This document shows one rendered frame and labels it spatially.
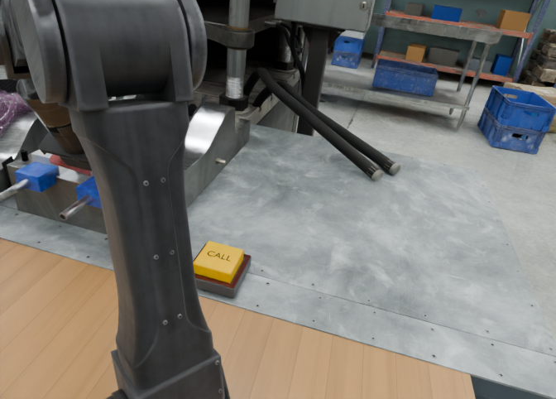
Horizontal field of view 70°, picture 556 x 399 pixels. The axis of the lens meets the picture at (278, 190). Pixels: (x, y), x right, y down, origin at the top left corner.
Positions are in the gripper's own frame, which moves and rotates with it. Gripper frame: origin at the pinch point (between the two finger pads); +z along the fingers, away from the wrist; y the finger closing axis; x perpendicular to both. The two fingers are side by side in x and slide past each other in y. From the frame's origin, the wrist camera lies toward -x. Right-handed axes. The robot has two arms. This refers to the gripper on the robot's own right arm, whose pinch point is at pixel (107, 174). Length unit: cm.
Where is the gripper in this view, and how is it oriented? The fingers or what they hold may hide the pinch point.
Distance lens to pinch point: 68.1
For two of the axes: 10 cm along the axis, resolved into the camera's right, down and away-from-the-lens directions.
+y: -9.6, -2.2, 1.6
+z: 0.2, 5.2, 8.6
